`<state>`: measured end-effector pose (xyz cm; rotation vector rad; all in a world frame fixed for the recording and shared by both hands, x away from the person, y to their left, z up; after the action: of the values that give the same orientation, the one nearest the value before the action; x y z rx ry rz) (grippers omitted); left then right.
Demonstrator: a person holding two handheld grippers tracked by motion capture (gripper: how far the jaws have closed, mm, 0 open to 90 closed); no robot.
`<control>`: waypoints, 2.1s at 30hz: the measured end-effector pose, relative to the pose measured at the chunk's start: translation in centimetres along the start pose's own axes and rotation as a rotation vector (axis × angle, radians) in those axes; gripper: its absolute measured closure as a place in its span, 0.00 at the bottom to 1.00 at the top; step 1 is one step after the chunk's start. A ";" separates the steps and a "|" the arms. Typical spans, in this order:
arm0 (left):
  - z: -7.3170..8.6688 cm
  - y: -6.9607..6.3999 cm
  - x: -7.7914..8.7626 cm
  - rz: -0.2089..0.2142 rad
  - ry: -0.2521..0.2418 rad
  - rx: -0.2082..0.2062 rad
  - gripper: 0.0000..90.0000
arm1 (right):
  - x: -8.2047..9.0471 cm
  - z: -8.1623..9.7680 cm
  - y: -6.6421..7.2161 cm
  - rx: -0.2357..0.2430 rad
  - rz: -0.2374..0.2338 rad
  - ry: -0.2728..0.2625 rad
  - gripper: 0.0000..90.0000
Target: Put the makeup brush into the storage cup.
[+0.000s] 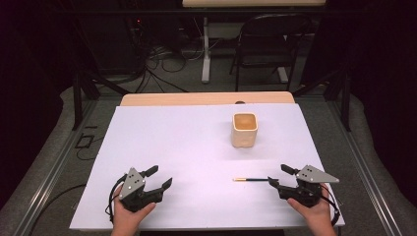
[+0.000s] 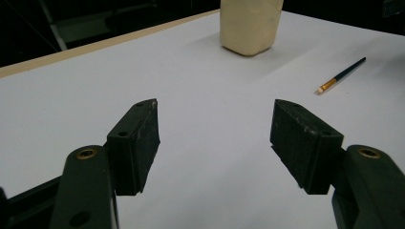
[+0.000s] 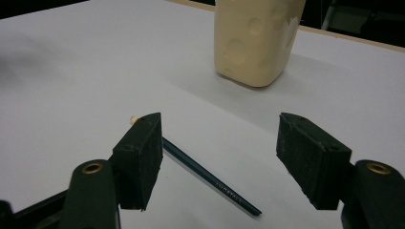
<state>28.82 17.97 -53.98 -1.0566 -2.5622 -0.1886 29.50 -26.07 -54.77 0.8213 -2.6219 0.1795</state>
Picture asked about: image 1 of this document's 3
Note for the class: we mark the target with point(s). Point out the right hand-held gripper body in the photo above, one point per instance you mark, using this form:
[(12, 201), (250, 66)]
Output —
[(303, 193)]

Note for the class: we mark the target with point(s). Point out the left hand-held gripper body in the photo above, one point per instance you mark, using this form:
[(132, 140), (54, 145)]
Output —
[(136, 196)]

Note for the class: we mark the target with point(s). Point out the black pencil with gold end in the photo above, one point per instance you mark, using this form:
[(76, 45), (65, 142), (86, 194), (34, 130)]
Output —
[(252, 179)]

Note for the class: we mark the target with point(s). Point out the beige square cup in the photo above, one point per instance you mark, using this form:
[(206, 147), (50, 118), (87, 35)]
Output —
[(244, 136)]

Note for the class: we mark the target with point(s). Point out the person's left hand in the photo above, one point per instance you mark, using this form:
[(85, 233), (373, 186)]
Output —
[(129, 219)]

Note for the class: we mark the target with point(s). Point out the person's right hand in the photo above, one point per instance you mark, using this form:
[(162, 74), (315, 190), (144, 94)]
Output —
[(318, 216)]

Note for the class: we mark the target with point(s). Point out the white board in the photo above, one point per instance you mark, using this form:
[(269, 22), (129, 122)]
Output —
[(190, 147)]

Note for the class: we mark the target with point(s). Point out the light wooden table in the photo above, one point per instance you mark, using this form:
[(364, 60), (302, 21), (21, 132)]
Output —
[(203, 98)]

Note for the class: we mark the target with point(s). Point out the black metal stand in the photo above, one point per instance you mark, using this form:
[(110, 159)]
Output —
[(78, 98), (345, 98)]

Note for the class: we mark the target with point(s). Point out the white desk leg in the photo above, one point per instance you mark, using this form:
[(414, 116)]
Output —
[(205, 49), (282, 74)]

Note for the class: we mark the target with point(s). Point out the black folding chair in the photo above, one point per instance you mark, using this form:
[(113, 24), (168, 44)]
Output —
[(272, 42)]

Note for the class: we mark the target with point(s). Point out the dark cabinet with red light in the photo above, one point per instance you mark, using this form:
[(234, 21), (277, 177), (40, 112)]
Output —
[(109, 42)]

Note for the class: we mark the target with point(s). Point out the light desk top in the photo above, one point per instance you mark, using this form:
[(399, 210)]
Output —
[(252, 3)]

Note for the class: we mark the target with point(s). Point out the aluminium floor rail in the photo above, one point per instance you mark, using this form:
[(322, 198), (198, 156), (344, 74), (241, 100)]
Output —
[(49, 177), (364, 170)]

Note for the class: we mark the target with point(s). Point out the black square floor frame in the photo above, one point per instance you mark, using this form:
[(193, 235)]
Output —
[(84, 141)]

